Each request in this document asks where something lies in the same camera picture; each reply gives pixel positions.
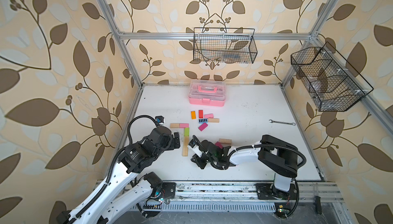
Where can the light pink block top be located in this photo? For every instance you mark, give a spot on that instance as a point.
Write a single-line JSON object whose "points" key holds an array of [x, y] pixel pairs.
{"points": [[209, 115]]}

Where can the black wire basket right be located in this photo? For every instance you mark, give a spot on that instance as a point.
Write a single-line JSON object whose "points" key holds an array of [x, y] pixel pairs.
{"points": [[334, 82]]}

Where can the lime green block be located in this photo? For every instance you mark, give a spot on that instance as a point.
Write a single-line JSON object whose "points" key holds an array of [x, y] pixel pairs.
{"points": [[186, 132]]}

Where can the aluminium frame rail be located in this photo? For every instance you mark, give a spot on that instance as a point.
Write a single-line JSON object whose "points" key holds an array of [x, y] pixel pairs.
{"points": [[241, 197]]}

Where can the pink plastic storage box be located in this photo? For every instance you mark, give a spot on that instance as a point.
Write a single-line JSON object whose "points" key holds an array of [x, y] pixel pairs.
{"points": [[207, 93]]}

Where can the wooden dotted block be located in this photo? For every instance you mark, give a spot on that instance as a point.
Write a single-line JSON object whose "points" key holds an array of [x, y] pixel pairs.
{"points": [[225, 141]]}

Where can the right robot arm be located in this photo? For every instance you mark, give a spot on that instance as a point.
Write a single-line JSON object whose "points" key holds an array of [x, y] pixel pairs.
{"points": [[281, 157]]}

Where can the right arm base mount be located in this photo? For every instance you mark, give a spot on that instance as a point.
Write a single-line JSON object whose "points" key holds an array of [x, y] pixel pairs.
{"points": [[265, 191]]}

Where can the black wire basket back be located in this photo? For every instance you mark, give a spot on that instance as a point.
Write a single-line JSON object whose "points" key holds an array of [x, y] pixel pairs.
{"points": [[224, 45]]}

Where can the light pink block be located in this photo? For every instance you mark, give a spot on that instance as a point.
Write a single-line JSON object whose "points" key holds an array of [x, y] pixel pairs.
{"points": [[183, 125], [209, 115]]}

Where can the blue striped block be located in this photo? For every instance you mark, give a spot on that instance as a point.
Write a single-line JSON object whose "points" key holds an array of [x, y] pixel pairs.
{"points": [[203, 120]]}

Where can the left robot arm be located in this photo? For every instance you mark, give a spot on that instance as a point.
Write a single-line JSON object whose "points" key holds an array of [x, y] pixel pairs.
{"points": [[123, 187]]}

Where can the silver wrench on table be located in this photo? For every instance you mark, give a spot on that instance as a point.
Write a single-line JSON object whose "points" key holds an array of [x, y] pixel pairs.
{"points": [[284, 123]]}

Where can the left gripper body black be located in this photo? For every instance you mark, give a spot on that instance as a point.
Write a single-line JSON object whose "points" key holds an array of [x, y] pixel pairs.
{"points": [[169, 145]]}

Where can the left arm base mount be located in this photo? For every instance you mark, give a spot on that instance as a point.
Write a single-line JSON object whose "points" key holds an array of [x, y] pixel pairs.
{"points": [[165, 192]]}

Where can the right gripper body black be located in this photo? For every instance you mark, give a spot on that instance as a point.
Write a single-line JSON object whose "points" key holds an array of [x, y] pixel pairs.
{"points": [[201, 160]]}

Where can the wooden block horizontal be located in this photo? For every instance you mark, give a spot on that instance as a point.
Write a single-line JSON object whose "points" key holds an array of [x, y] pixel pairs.
{"points": [[213, 120]]}

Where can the magenta block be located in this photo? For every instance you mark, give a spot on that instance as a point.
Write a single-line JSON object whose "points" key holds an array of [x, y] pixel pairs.
{"points": [[219, 145], [203, 126]]}

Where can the black wire basket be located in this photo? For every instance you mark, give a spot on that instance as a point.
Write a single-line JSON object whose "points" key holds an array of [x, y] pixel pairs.
{"points": [[334, 82], [224, 45]]}

